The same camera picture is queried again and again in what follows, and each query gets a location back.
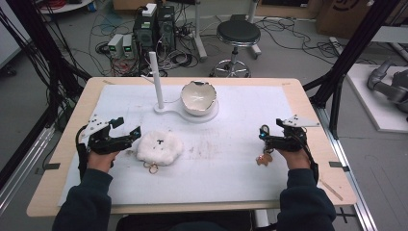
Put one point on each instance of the black computer tower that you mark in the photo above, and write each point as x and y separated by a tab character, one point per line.
145	30
166	27

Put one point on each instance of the black tape piece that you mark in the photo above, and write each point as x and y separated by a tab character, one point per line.
338	165
51	166

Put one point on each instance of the aluminium rail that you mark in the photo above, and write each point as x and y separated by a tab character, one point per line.
349	173
22	170

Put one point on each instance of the grey power supply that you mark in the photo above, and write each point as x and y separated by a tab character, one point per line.
128	46
115	45

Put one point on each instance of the white eggshell-shaped bowl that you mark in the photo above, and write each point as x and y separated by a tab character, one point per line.
198	97

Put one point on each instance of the grey metal stand leg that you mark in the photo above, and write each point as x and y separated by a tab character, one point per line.
254	32
199	35

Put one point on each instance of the cardboard box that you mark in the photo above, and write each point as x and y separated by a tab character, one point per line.
346	16

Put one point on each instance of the white power strip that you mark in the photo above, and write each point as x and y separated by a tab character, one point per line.
336	45

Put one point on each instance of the white platform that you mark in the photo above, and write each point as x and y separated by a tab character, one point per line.
369	102

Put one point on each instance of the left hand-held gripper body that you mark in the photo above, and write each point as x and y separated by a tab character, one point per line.
99	141

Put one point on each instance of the black round stool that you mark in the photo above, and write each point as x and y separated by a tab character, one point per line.
238	33

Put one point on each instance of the black metal frame post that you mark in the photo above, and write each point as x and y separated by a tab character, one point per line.
38	48
349	54

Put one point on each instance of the white hook stand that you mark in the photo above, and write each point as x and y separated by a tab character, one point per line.
158	83

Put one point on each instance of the person's right hand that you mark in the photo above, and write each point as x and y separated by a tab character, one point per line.
296	159

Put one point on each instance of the white table mat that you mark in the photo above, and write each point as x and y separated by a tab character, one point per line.
208	166

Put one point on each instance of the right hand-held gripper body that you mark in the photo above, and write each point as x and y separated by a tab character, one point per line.
290	141

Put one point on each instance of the person's lap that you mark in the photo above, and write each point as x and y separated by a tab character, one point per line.
183	223

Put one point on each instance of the person's left hand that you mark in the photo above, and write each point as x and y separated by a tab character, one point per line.
101	161

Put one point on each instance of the thin wooden stick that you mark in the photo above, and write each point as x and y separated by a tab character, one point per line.
331	190

